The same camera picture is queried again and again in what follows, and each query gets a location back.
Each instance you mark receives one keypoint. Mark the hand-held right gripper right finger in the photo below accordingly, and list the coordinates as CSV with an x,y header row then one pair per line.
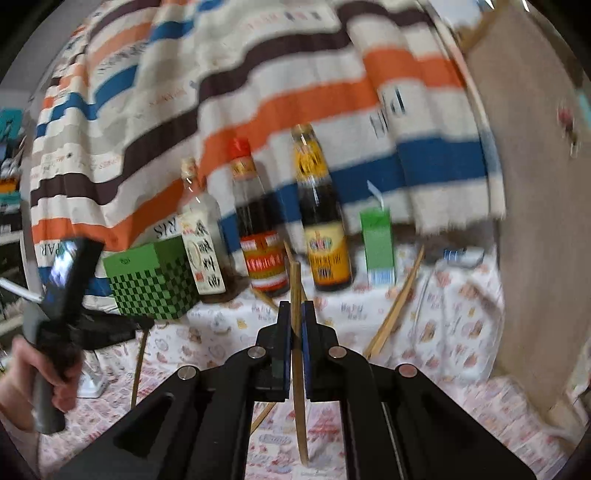
x,y
308,355

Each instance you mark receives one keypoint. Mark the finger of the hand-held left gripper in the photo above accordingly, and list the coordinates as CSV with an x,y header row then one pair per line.
x,y
111,330

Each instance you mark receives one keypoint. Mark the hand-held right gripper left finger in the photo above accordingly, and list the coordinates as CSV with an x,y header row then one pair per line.
x,y
282,350

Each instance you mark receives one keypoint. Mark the wooden chopstick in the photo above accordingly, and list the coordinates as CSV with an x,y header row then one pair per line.
x,y
263,417
138,369
398,310
288,249
300,415
390,314

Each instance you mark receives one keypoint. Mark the translucent plastic cup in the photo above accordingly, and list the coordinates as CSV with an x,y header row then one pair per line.
x,y
94,378

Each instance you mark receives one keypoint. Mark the person's left forearm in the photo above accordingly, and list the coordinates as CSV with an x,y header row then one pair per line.
x,y
14,406

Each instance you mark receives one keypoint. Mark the person's left hand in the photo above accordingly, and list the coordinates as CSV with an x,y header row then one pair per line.
x,y
67,394

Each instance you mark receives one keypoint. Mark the green black checkered box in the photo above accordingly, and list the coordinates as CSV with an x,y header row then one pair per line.
x,y
152,281

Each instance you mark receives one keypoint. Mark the red label sauce bottle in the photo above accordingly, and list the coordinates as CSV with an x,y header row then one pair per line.
x,y
263,258

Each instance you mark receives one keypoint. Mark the yellow label sauce bottle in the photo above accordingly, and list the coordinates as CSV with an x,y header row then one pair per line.
x,y
325,249

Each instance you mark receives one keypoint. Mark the white label glass bottle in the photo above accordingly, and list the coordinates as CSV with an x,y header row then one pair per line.
x,y
203,258

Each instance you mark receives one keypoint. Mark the cluttered shelf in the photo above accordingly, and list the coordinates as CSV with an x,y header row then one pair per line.
x,y
9,184

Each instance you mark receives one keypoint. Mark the green drink carton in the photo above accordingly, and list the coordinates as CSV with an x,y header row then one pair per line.
x,y
378,244

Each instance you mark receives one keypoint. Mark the printed tablecloth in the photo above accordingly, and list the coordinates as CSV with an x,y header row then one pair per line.
x,y
452,332

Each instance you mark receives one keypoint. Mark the small blue white tube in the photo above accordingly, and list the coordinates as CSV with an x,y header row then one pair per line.
x,y
461,256

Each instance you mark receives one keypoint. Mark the brown wooden board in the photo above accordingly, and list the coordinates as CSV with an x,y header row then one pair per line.
x,y
531,184

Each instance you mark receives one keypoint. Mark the striped cloth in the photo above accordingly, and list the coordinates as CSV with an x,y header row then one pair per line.
x,y
277,69

